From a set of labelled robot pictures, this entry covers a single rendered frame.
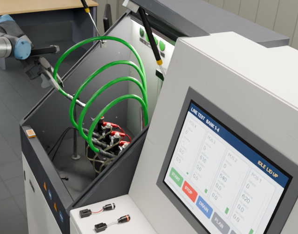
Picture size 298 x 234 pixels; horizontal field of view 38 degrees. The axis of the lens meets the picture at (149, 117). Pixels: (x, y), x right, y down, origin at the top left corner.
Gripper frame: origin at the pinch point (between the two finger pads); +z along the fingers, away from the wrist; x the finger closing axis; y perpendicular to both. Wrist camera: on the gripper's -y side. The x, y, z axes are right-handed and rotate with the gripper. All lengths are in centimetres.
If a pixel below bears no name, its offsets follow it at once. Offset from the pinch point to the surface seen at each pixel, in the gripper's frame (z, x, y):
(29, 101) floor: -18, -224, 125
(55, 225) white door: 42, 23, 29
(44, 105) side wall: 1.7, -15.6, 18.4
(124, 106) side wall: 26.4, -41.4, -3.7
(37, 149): 15.4, 5.3, 23.9
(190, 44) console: 17, 38, -56
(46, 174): 24.4, 19.9, 19.6
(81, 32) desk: -56, -382, 82
